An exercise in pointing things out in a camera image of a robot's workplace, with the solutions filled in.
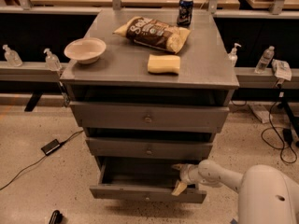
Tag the black object on floor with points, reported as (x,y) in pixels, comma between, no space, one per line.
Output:
(56,217)

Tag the grey drawer cabinet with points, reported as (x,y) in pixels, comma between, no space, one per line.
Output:
(205,78)

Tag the black power adapter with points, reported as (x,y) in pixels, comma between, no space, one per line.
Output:
(50,147)

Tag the grey drawer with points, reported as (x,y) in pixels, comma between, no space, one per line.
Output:
(174,118)
(139,179)
(145,148)

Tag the sanitizer bottle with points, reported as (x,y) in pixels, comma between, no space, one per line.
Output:
(233,54)
(12,56)
(52,61)

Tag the white packet on shelf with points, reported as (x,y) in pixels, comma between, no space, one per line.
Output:
(282,70)

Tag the blue soda can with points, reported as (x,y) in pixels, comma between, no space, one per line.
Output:
(184,12)

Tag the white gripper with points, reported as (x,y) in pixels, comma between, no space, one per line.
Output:
(186,175)

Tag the grey middle drawer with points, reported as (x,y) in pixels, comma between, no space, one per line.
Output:
(145,148)

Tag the yellow sponge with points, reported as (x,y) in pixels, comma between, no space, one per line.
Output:
(159,64)

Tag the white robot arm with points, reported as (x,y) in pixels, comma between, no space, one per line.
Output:
(265,195)

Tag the white bowl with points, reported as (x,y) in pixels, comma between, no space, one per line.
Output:
(85,50)

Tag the grey bottom drawer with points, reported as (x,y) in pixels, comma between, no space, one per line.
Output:
(139,179)

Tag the clear water bottle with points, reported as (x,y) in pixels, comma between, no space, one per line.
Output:
(265,59)

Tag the brown chip bag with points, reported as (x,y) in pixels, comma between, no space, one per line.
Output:
(155,34)

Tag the far left sanitizer bottle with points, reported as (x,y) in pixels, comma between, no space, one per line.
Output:
(12,56)

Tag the right sanitizer bottle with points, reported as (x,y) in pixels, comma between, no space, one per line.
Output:
(233,54)

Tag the grey top drawer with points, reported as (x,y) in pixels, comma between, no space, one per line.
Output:
(174,118)

